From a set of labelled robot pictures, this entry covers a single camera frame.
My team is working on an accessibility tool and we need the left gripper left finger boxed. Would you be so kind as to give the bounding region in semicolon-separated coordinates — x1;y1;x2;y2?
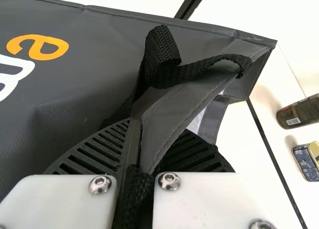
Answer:
0;117;136;229

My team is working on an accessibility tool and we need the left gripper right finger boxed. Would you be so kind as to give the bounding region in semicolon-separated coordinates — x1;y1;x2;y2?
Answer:
151;128;304;229

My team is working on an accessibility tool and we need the dark grey bag with straps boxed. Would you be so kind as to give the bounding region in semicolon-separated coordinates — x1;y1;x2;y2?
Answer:
0;0;278;229

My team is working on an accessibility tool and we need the rectangular tin with gold lid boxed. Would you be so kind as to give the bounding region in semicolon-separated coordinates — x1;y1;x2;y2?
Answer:
291;140;319;182

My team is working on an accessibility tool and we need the dark coffee bottle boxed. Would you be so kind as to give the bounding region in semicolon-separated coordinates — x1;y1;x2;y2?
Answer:
276;94;319;129

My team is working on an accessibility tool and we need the black strip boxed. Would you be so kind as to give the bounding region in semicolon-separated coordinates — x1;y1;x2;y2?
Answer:
245;99;310;229

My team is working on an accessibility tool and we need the black post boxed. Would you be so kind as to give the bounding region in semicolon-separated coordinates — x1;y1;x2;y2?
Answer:
173;0;210;20

